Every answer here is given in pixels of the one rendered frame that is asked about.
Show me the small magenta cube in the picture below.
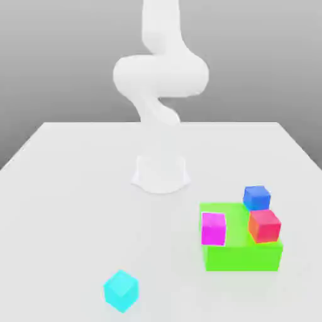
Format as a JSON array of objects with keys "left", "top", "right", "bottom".
[{"left": 201, "top": 211, "right": 227, "bottom": 247}]

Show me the small blue cube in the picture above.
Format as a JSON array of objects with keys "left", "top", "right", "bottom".
[{"left": 242, "top": 185, "right": 272, "bottom": 212}]

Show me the small red cube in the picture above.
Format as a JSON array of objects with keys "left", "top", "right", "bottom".
[{"left": 248, "top": 209, "right": 282, "bottom": 245}]

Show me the small cyan cube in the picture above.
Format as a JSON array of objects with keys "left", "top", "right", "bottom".
[{"left": 103, "top": 269, "right": 140, "bottom": 314}]

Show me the large green box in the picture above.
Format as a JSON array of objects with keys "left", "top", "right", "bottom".
[{"left": 199, "top": 201, "right": 284, "bottom": 272}]

